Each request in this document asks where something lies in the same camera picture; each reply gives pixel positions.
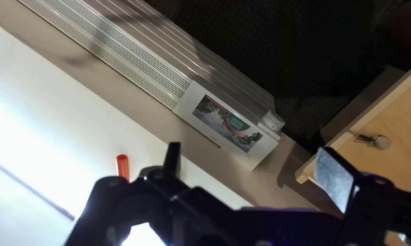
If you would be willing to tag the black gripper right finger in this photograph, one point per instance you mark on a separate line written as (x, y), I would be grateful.
(334, 179)

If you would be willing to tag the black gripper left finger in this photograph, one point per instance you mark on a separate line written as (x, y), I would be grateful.
(172, 158)

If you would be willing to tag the small orange object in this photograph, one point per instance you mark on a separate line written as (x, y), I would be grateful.
(123, 167)

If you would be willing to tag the silver drawer knob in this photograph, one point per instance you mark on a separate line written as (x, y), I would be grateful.
(374, 139)

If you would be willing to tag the white baseboard heater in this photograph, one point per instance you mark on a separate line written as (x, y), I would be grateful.
(168, 63)

